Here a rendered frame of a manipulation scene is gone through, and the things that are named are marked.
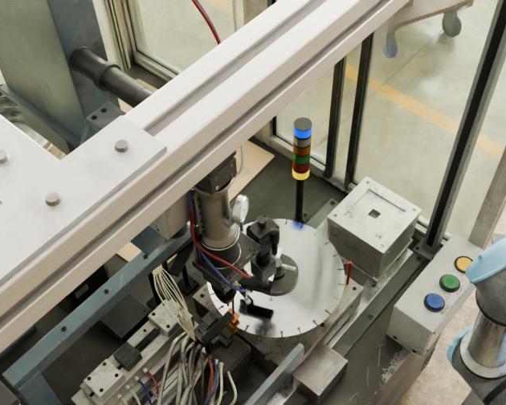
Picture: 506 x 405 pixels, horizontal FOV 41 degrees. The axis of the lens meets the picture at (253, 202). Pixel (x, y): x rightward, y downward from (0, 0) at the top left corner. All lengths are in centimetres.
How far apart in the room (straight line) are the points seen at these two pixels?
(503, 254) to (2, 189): 94
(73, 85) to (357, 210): 86
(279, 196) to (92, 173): 164
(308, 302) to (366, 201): 38
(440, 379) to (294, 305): 112
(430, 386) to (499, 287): 142
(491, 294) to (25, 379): 93
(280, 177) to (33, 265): 172
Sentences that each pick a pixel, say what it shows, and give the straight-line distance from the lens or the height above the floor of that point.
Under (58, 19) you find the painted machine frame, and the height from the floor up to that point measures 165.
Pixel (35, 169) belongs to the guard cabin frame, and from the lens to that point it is 40.
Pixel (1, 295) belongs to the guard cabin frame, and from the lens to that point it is 37.
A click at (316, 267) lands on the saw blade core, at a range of 164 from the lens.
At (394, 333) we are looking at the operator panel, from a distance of 177.
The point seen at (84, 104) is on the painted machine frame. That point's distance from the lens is 131.
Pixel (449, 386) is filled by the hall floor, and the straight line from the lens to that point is 260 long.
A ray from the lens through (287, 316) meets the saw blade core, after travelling 157.
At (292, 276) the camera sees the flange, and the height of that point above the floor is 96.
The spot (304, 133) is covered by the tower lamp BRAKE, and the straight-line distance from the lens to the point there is 163.
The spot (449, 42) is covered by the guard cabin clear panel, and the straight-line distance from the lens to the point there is 151.
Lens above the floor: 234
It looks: 53 degrees down
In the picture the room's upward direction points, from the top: 3 degrees counter-clockwise
